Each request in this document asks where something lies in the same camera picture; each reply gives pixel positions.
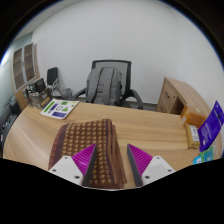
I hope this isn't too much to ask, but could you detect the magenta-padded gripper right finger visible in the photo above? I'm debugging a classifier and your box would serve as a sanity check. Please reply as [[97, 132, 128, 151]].
[[126, 143, 177, 188]]

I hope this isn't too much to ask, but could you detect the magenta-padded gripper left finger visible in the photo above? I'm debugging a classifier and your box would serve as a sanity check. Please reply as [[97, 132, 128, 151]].
[[48, 143, 98, 188]]

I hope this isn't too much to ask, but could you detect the brown patterned towel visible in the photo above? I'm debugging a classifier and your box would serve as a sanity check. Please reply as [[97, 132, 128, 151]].
[[47, 118, 128, 190]]

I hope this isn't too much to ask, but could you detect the small blue box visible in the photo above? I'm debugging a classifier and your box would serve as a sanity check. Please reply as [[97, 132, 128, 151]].
[[192, 154, 203, 165]]

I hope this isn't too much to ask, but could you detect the small yellow box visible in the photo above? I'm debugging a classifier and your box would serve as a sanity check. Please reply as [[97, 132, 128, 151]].
[[184, 122, 202, 150]]

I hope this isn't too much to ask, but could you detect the printed sticker sheet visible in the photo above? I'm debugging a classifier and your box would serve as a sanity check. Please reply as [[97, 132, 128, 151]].
[[40, 98, 80, 120]]

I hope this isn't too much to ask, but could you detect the orange box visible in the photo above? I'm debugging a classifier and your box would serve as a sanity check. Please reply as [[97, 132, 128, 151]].
[[180, 105, 208, 129]]

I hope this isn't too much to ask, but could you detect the purple flat package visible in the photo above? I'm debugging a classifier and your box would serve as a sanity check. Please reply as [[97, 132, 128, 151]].
[[197, 100, 224, 153]]

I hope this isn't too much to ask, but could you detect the grey waste bin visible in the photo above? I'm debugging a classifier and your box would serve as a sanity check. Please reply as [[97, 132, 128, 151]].
[[60, 87, 73, 100]]

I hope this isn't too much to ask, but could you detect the wooden side cabinet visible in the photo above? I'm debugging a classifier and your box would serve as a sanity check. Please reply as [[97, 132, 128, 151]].
[[155, 77, 214, 124]]

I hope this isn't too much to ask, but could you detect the black sofa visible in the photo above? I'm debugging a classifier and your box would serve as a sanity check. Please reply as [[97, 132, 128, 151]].
[[0, 98, 22, 148]]

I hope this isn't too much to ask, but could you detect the black cardboard box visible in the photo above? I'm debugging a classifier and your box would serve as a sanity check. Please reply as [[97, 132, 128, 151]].
[[26, 78, 47, 95]]

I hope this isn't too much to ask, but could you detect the grey backpack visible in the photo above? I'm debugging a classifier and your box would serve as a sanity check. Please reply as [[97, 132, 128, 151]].
[[85, 67, 124, 106]]

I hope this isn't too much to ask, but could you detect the black mesh office chair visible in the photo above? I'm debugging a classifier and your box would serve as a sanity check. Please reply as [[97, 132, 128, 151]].
[[72, 59, 144, 110]]

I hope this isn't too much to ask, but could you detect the wooden shelf unit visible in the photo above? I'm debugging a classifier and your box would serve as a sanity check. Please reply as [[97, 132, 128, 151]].
[[9, 42, 41, 111]]

